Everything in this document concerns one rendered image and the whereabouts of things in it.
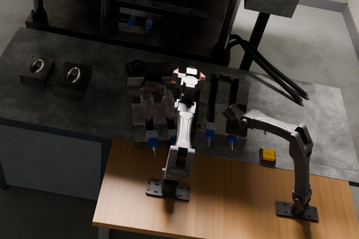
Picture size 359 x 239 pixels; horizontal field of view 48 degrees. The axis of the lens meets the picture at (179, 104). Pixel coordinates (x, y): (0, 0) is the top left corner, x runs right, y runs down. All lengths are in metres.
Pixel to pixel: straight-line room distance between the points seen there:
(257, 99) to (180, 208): 0.86
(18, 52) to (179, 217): 1.31
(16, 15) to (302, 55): 2.77
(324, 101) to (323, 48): 1.96
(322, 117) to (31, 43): 1.74
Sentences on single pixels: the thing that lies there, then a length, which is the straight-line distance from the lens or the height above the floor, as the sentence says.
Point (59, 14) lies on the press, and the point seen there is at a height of 0.78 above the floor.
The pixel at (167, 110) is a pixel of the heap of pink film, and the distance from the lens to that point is 2.05.
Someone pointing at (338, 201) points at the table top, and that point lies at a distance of 2.16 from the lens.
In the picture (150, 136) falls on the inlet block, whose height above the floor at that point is 0.88.
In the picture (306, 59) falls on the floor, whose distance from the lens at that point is 4.25.
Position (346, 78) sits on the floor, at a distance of 4.25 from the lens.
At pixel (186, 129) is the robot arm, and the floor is 1.23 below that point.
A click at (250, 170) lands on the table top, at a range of 2.05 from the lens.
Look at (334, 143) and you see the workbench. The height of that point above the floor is 0.80.
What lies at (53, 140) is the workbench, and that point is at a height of 0.62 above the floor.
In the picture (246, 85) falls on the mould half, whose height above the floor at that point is 0.93.
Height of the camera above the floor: 2.40
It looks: 46 degrees down
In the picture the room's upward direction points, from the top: 13 degrees clockwise
